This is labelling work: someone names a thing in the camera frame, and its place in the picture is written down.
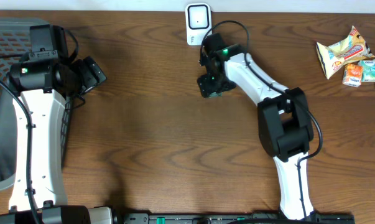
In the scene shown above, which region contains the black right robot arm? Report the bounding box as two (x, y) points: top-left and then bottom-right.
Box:
(197, 34), (314, 220)

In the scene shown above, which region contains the green white small pack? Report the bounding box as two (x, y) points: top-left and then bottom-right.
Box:
(208, 93), (222, 98)

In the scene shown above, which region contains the dark grey plastic basket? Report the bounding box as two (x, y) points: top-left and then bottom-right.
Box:
(0, 17), (75, 192)

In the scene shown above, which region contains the orange Kleenex tissue pack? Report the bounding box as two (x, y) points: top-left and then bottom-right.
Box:
(342, 63), (363, 87)

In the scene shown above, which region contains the green Kleenex tissue pack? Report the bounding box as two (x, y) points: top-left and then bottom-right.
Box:
(358, 60), (375, 83)

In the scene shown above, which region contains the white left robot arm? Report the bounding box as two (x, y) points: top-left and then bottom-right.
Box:
(0, 24), (118, 224)

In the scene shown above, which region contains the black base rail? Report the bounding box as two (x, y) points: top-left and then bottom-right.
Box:
(119, 212), (356, 224)

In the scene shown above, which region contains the yellow wet wipes pack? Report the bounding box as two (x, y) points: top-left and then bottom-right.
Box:
(315, 26), (375, 80)

